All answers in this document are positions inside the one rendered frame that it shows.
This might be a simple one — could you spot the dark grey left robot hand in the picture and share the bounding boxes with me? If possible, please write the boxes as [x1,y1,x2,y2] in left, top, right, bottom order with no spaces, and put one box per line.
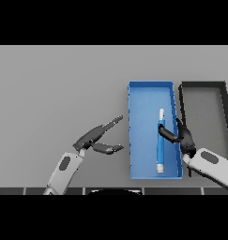
[72,114,125,156]

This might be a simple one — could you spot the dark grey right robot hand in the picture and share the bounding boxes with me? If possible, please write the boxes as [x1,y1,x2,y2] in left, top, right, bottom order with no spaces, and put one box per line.
[158,117,197,159]

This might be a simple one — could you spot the blue pipe with pale ends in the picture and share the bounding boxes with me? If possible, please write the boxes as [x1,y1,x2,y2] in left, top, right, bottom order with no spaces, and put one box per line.
[156,108,166,173]

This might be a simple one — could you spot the dark grey bin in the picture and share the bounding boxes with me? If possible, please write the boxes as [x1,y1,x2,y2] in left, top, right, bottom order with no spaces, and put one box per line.
[177,81,228,178]

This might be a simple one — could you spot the blue bin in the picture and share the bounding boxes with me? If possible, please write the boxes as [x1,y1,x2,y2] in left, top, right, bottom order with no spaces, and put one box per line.
[128,81,184,180]

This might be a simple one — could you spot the dark strip with pale lines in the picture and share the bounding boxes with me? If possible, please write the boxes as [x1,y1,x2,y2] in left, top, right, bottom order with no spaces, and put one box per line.
[0,187,228,196]

